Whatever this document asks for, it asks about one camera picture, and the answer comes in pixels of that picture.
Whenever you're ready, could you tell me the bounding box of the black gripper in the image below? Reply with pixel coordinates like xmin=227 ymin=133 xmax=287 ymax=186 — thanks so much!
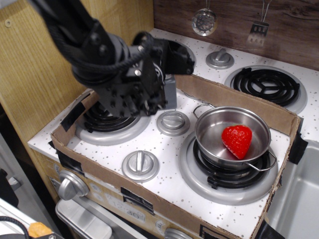
xmin=159 ymin=39 xmax=195 ymax=75

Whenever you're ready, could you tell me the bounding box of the silver pepper shaker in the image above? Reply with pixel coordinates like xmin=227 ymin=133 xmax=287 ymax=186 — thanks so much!
xmin=164 ymin=74 xmax=177 ymax=110

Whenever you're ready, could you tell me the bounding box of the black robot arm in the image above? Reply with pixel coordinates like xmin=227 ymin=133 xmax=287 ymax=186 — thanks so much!
xmin=30 ymin=0 xmax=195 ymax=118

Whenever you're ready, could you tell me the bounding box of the back left black burner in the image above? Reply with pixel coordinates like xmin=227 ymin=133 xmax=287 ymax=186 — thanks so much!
xmin=167 ymin=41 xmax=196 ymax=75

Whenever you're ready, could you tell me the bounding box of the black burner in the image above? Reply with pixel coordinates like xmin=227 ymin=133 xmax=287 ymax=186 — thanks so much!
xmin=75 ymin=102 xmax=151 ymax=146
xmin=225 ymin=65 xmax=308 ymax=114
xmin=178 ymin=133 xmax=278 ymax=206
xmin=167 ymin=41 xmax=196 ymax=75

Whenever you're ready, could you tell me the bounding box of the back silver stove knob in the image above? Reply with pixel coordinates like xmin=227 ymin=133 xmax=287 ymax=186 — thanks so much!
xmin=205 ymin=48 xmax=234 ymax=69

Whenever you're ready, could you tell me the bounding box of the silver stove knob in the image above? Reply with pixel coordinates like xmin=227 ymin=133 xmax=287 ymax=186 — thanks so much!
xmin=205 ymin=48 xmax=234 ymax=69
xmin=157 ymin=111 xmax=190 ymax=136
xmin=122 ymin=150 xmax=160 ymax=183

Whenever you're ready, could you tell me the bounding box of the hanging round metal strainer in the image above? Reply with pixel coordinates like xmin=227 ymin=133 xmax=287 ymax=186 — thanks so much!
xmin=191 ymin=0 xmax=217 ymax=36

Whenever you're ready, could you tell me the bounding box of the middle silver stove knob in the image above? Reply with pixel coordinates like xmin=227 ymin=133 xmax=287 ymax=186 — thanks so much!
xmin=157 ymin=111 xmax=190 ymax=136

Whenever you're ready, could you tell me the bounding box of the small steel pot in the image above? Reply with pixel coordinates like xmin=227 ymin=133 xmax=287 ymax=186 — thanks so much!
xmin=193 ymin=104 xmax=277 ymax=172

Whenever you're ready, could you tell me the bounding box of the hanging metal slotted spatula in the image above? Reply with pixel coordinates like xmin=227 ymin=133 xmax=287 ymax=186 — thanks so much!
xmin=246 ymin=0 xmax=272 ymax=48

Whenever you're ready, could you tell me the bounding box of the red toy strawberry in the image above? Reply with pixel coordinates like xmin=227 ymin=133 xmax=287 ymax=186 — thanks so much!
xmin=221 ymin=124 xmax=252 ymax=160

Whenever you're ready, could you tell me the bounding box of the back right black burner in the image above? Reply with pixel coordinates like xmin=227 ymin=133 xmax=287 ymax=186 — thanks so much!
xmin=225 ymin=65 xmax=308 ymax=114

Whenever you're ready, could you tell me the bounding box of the front left black burner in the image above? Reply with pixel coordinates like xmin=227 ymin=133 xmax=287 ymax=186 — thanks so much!
xmin=75 ymin=102 xmax=151 ymax=146

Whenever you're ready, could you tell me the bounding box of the front silver stove knob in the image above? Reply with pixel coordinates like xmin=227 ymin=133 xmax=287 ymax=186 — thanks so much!
xmin=122 ymin=150 xmax=160 ymax=183

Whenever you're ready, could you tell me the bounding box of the front right black burner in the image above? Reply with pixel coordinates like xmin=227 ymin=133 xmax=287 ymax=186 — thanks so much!
xmin=178 ymin=133 xmax=278 ymax=206

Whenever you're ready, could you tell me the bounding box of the silver oven dial knob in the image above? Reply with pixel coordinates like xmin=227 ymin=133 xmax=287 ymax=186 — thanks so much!
xmin=58 ymin=170 xmax=89 ymax=201

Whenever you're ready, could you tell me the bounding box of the bottom silver oven knob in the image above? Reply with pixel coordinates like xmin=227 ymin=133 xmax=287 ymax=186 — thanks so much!
xmin=164 ymin=228 xmax=192 ymax=239

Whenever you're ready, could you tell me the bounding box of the grey toy sink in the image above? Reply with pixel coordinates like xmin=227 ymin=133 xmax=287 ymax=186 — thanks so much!
xmin=266 ymin=140 xmax=319 ymax=239

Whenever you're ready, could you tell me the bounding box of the orange object at bottom left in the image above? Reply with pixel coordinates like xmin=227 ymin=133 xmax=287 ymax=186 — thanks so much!
xmin=27 ymin=222 xmax=52 ymax=238

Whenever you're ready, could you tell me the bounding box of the cardboard box frame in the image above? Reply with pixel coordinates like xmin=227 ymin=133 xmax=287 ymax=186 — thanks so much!
xmin=51 ymin=70 xmax=302 ymax=239

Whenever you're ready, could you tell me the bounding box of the silver oven door handle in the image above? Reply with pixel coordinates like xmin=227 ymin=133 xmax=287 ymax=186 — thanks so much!
xmin=55 ymin=200 xmax=113 ymax=239

